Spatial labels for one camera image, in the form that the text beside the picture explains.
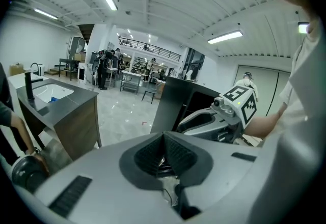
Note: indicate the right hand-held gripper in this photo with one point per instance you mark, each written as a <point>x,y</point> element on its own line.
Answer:
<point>242,106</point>

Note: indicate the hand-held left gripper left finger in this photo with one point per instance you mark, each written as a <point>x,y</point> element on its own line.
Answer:
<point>102,179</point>

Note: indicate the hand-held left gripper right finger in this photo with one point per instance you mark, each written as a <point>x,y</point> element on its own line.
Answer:
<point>224,179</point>

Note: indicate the person's right forearm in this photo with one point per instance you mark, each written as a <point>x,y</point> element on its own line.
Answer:
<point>265,125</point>

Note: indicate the wooden sink cabinet dark top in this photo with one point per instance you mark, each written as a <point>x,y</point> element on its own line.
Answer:
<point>76,128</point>

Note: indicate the black chair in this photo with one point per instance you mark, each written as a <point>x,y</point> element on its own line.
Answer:
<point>150,90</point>

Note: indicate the black framed window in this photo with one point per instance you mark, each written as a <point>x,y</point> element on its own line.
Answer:
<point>194,60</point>

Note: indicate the white-rimmed dark grey device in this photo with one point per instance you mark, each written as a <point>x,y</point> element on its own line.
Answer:
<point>28,177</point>

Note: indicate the grey double door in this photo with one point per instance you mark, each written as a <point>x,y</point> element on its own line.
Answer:
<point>270,85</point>

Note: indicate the black mezzanine railing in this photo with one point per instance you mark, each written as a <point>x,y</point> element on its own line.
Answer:
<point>163,52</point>

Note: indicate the metal table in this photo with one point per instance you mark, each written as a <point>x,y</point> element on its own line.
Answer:
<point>130,73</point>

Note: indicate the blue cloth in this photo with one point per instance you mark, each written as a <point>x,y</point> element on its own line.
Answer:
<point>54,99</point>

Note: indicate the white sink basin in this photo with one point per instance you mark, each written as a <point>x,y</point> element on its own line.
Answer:
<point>51,90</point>

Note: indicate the person's white t-shirt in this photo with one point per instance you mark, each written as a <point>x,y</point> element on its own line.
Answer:
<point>303,78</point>

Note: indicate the black faucet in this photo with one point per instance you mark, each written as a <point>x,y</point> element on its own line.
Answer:
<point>29,88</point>

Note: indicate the black table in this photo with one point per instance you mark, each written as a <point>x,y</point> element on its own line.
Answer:
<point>68,59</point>

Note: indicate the grey metal cabinet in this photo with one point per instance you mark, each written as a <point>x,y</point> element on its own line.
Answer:
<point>74,47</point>

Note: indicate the cardboard box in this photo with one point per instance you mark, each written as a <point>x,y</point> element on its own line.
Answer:
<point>16,69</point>

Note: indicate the dark staircase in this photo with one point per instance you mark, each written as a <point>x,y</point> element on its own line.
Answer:
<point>85,30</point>

